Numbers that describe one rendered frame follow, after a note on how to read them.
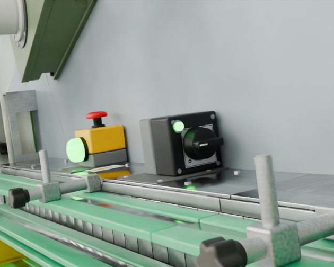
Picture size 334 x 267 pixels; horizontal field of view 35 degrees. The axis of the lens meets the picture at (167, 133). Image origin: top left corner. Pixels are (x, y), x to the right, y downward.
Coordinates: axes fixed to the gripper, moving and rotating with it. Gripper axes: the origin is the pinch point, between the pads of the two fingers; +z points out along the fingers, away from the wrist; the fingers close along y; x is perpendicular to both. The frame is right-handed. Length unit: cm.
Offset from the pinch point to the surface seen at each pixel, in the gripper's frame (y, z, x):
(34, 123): 11.1, 2.5, 6.8
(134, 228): 101, -13, -13
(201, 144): 92, 0, -3
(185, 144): 90, -1, -2
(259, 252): 121, -14, -12
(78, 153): 59, -3, -3
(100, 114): 59, 0, 4
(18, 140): 11.2, -1.3, 1.9
